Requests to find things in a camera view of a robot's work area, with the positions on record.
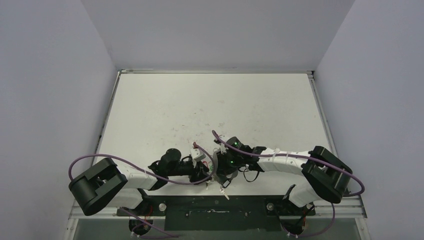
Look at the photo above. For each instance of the black tagged key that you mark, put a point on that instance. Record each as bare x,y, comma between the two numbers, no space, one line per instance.
223,186

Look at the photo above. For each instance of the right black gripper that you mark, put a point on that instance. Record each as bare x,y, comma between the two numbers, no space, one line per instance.
220,164

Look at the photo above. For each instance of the metal key holder ring plate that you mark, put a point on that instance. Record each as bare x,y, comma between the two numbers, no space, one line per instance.
224,166

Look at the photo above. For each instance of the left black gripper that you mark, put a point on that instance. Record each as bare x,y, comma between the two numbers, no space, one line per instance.
199,173

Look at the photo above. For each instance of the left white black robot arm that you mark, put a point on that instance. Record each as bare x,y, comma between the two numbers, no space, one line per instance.
116,182

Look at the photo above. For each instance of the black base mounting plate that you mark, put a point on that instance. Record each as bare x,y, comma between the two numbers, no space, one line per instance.
218,213

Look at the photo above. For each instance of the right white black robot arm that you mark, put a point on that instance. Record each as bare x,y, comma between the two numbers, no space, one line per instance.
326,176

